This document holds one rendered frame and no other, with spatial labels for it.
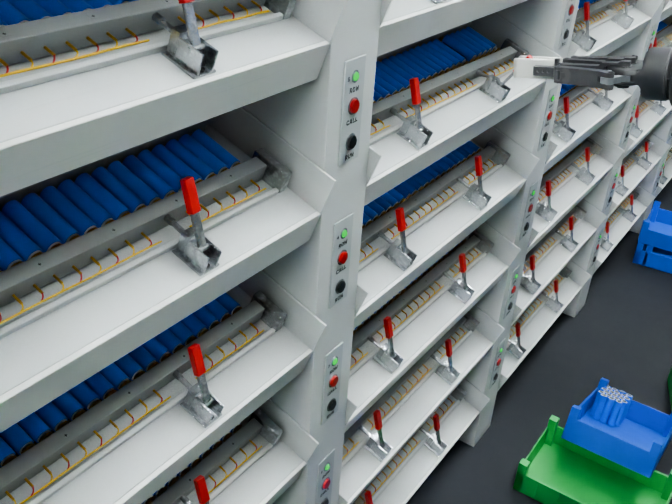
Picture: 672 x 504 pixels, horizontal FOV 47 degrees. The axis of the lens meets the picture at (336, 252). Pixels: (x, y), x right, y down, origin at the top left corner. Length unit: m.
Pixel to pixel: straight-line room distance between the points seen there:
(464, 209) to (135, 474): 0.77
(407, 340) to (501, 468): 0.63
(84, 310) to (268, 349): 0.33
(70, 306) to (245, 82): 0.25
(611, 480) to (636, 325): 0.70
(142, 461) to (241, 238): 0.25
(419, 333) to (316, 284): 0.46
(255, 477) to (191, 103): 0.58
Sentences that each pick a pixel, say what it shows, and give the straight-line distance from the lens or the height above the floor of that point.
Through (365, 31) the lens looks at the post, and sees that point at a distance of 0.88.
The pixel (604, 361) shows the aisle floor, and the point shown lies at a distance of 2.33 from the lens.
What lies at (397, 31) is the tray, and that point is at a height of 1.08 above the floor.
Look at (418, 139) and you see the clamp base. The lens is 1.09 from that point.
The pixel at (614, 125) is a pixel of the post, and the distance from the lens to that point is 2.23.
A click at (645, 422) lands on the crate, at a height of 0.01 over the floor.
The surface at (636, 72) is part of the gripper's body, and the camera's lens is 1.21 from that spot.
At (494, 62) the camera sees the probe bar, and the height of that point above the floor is 0.94.
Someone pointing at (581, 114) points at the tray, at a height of 0.72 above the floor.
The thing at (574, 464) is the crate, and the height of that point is 0.00.
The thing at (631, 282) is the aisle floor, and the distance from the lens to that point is 2.75.
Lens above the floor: 1.31
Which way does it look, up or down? 30 degrees down
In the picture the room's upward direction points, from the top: 4 degrees clockwise
